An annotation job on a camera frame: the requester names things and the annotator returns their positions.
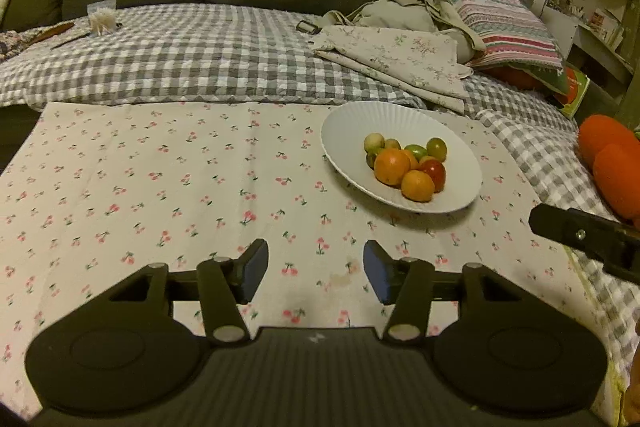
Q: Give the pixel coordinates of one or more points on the green and red book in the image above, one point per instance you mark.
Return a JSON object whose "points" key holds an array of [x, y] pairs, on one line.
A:
{"points": [[578, 84]]}

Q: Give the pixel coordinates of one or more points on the striped knit pillow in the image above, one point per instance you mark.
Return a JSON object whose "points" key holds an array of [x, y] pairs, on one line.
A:
{"points": [[512, 35]]}

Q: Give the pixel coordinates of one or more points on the small yellow fruit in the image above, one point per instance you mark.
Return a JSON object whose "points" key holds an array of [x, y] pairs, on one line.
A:
{"points": [[426, 158], [392, 144]]}

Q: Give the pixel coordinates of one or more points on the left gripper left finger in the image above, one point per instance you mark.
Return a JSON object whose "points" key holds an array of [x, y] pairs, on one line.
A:
{"points": [[223, 285]]}

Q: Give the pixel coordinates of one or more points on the orange plush cushion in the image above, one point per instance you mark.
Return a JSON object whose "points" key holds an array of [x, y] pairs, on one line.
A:
{"points": [[611, 151]]}

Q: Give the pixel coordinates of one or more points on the green oval tomato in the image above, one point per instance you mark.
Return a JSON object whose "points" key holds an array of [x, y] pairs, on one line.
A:
{"points": [[371, 158], [418, 151]]}

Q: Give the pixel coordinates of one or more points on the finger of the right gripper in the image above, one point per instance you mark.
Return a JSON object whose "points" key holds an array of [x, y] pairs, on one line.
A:
{"points": [[614, 245]]}

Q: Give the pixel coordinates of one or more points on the olive green tomato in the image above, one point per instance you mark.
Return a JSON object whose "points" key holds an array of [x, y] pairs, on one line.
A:
{"points": [[437, 148]]}

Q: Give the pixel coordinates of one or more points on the folded floral cloth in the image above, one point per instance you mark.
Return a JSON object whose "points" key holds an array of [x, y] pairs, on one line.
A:
{"points": [[421, 63]]}

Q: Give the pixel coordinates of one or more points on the red tomato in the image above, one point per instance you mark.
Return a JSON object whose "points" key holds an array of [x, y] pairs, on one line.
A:
{"points": [[437, 172]]}

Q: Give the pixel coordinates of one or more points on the clear box of cotton swabs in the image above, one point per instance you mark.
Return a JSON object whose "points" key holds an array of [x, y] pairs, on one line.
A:
{"points": [[102, 17]]}

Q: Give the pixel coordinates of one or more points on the large orange mandarin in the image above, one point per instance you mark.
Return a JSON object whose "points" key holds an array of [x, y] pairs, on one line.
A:
{"points": [[390, 167]]}

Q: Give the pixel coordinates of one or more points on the cherry print cloth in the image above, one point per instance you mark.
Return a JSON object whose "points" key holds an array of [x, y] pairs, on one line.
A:
{"points": [[97, 192]]}

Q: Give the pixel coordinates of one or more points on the white ribbed plate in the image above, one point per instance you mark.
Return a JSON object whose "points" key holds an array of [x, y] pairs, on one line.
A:
{"points": [[342, 136]]}

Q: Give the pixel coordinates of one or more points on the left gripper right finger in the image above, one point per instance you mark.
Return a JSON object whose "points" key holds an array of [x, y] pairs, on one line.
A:
{"points": [[406, 284]]}

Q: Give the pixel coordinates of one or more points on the small yellow-green fruit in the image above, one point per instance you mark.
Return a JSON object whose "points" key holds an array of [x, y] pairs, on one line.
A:
{"points": [[373, 141]]}

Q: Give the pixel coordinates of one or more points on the beige crumpled garment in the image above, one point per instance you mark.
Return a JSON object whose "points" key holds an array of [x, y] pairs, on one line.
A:
{"points": [[433, 16]]}

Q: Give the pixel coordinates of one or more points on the orange mandarin with spot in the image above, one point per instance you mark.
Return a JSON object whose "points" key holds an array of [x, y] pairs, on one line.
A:
{"points": [[417, 186]]}

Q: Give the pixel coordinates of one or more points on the person's hand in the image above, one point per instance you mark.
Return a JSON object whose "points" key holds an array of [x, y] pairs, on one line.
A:
{"points": [[631, 404]]}

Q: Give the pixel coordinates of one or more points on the grey checked blanket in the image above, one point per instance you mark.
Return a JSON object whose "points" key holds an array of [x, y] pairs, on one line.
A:
{"points": [[225, 53]]}

